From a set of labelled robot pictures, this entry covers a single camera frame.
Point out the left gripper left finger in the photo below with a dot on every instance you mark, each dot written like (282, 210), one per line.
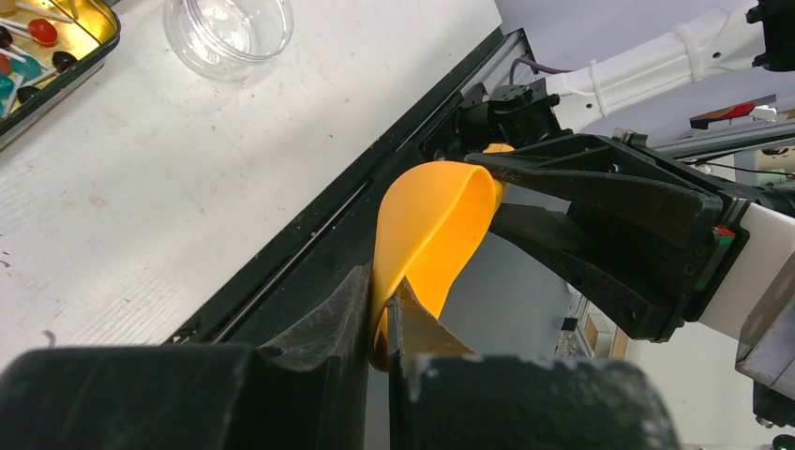
(305, 388)

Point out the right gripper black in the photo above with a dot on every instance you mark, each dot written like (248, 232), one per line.
(713, 247)

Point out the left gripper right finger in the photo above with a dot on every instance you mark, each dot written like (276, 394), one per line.
(443, 395)

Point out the orange plastic scoop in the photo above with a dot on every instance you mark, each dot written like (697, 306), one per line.
(430, 222)

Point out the tin box of lollipops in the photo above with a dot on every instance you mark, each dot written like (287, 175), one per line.
(48, 48)

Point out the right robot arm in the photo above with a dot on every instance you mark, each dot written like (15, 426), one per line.
(738, 37)

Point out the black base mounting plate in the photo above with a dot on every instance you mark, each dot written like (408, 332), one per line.
(305, 262)

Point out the clear plastic round container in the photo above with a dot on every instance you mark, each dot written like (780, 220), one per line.
(225, 40)

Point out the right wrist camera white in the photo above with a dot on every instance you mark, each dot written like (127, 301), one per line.
(755, 301)

